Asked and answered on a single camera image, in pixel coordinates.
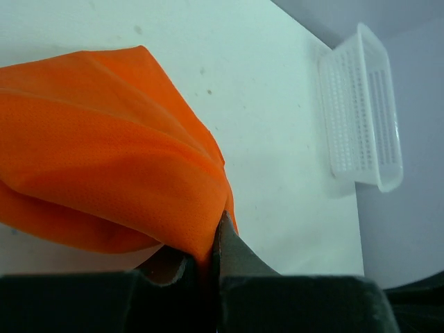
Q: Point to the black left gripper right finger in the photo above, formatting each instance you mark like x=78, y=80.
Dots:
x=252, y=297

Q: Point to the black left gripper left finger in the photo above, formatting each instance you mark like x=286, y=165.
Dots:
x=160, y=295

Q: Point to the orange t shirt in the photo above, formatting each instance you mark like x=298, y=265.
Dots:
x=99, y=151

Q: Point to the white plastic basket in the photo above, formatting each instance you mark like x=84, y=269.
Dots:
x=360, y=113

